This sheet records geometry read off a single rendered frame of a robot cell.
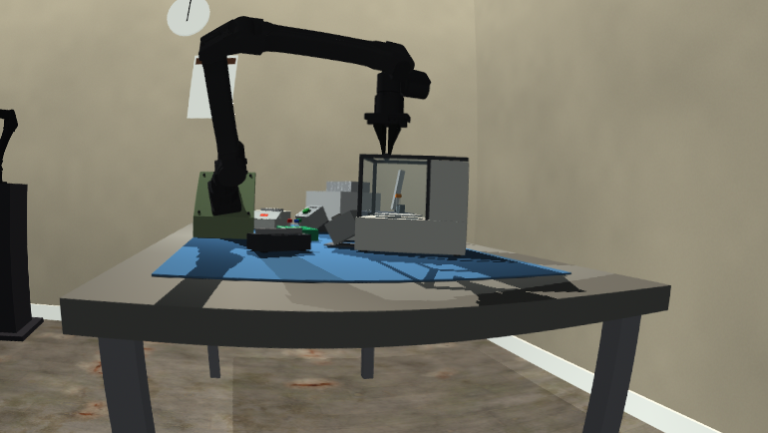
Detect green tube rack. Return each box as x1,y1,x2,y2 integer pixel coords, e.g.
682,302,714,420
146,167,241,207
276,226,318,241

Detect blue bench mat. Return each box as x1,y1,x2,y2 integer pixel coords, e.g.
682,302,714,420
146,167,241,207
152,232,572,282

